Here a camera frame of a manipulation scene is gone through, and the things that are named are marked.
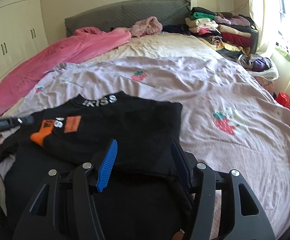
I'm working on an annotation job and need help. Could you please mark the pink fluffy garment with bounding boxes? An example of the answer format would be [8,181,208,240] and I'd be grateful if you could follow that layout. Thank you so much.
[131,16,163,37]

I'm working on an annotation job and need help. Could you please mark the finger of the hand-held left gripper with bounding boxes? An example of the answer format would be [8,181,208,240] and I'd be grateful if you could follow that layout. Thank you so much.
[0,115,35,133]

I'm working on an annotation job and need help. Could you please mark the stack of folded clothes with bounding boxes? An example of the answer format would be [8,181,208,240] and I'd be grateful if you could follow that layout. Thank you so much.
[185,6,259,56]

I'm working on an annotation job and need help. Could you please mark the lilac strawberry printed quilt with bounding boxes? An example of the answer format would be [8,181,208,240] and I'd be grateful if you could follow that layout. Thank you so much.
[0,55,290,238]

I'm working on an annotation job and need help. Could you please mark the red bag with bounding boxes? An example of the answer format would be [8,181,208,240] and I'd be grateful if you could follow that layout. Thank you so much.
[275,92,290,116]

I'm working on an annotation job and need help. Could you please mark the green item on windowsill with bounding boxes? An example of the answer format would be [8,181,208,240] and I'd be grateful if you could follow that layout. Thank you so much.
[275,45,290,62]

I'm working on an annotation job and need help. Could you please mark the black sweater with orange patches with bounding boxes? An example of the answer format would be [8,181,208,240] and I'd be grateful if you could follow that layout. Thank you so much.
[0,91,193,240]

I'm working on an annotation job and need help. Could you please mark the cream bed sheet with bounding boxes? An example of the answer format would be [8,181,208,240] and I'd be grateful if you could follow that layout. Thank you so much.
[43,33,223,68]

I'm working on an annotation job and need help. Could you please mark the floral patterned cloth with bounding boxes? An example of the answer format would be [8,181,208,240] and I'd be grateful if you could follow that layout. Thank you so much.
[256,76,277,98]

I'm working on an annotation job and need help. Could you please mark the cream curtain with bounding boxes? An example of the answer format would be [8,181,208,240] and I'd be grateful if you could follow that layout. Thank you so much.
[246,0,290,110]

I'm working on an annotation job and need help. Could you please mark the white printed garment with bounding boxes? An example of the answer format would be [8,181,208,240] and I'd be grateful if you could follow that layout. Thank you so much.
[0,155,14,205]

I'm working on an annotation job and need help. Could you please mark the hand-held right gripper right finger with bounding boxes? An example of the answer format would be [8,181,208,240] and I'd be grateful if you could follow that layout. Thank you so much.
[171,139,276,240]

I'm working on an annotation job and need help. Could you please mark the white wardrobe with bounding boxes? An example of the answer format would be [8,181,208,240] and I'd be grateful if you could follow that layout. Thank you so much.
[0,0,50,90]

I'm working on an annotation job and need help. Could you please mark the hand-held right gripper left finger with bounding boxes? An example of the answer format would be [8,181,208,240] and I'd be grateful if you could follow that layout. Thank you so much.
[12,139,118,240]

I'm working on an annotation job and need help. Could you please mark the pink blanket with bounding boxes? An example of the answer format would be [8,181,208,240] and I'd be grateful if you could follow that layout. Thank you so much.
[0,27,132,118]

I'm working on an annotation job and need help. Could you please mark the white basket of clothes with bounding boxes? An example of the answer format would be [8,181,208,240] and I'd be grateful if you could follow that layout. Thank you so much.
[237,53,279,81]

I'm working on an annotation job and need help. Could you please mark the dark navy clothes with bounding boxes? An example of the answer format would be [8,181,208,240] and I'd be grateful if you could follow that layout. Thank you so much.
[162,24,193,35]

